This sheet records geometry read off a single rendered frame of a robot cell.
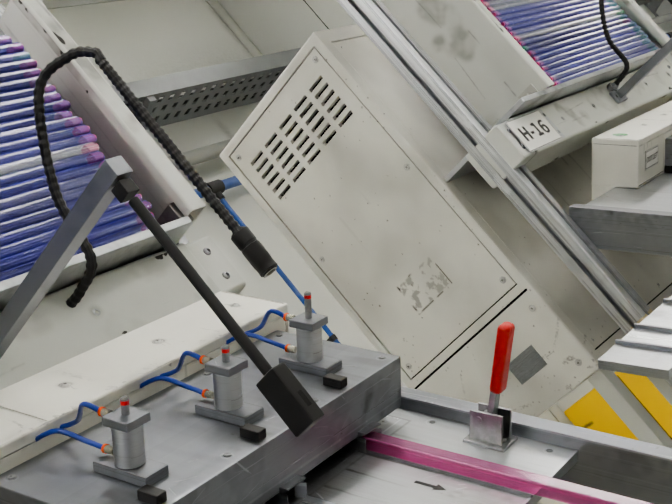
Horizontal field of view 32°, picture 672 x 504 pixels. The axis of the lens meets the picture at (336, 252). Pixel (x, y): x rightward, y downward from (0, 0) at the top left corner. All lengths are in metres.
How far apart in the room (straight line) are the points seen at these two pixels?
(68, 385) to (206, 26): 3.48
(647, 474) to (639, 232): 0.82
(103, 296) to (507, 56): 1.00
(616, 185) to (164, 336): 1.09
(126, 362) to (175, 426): 0.10
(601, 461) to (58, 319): 0.48
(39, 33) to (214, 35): 3.11
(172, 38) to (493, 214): 2.45
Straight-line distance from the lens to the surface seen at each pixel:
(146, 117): 1.02
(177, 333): 1.03
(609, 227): 1.76
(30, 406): 0.91
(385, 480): 0.93
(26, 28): 1.30
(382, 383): 0.99
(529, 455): 0.97
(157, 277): 1.12
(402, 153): 1.89
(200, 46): 4.24
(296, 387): 0.76
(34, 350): 1.01
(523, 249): 1.90
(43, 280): 0.88
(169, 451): 0.86
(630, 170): 1.94
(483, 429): 0.98
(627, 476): 0.98
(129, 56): 3.98
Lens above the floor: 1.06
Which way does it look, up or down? 11 degrees up
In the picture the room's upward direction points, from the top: 39 degrees counter-clockwise
